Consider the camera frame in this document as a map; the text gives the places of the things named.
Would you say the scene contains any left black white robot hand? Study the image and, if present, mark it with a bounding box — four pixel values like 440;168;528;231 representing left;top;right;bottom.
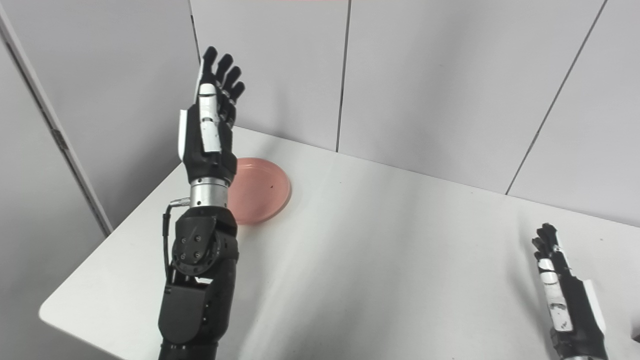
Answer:
178;46;246;187

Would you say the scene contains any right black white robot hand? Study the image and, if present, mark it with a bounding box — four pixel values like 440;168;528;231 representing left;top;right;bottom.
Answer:
531;223;610;359

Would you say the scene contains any pink round plate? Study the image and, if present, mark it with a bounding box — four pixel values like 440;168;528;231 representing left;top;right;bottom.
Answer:
227;157;292;226

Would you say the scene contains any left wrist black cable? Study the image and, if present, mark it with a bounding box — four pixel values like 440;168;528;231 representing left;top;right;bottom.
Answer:
162;197;192;281

